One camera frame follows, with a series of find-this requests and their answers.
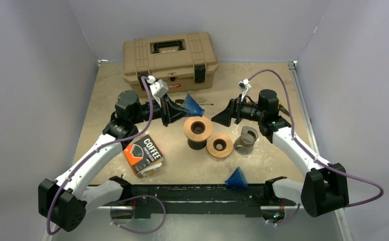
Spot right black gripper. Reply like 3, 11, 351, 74
212, 94, 265, 126

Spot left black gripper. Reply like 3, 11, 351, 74
130, 92, 189, 126

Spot blue plastic dripper cone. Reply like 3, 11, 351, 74
181, 94, 205, 117

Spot wooden dripper ring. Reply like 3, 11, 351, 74
206, 133, 234, 159
183, 115, 214, 143

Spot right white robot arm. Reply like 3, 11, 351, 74
211, 89, 349, 217

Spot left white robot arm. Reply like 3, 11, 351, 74
38, 90, 189, 235

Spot black yellow screwdriver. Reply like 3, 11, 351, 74
175, 99, 214, 106

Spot tan plastic toolbox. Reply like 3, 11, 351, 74
122, 32, 219, 97

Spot yellow black pliers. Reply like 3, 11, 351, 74
278, 100, 291, 117

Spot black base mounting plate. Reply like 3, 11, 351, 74
106, 177, 297, 219

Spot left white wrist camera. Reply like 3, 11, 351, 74
146, 75, 169, 106

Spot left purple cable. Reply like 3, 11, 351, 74
46, 76, 155, 235

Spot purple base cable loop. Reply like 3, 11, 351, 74
110, 194, 167, 234

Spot aluminium frame rail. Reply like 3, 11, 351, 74
287, 61, 353, 241

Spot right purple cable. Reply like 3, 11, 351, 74
246, 69, 384, 208

